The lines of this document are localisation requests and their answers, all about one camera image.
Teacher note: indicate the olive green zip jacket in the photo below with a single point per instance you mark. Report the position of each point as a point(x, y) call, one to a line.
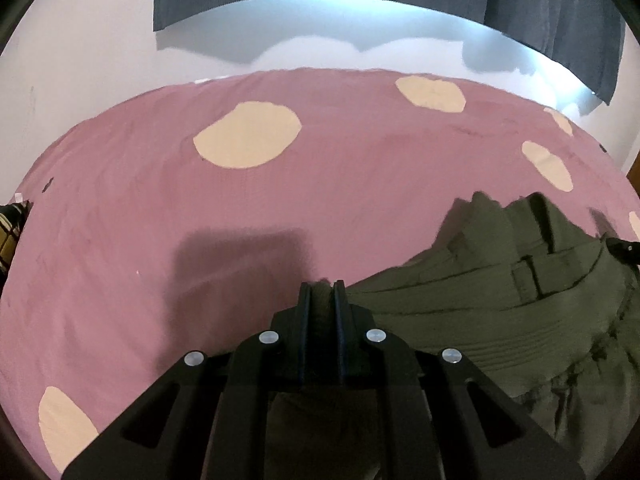
point(525, 320)

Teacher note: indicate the brown wooden door frame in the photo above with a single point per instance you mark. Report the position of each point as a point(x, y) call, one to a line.
point(634, 175)

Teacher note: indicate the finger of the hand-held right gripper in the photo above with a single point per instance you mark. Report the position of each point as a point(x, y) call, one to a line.
point(625, 249)

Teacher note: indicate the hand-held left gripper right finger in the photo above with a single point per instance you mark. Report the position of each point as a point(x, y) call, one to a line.
point(340, 325)

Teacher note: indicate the plaid cloth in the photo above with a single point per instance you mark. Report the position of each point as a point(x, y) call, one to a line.
point(9, 232)

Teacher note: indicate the pink bed sheet cream dots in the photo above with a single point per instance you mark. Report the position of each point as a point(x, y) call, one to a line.
point(200, 220)

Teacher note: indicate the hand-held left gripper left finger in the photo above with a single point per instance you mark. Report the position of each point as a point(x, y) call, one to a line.
point(305, 325)

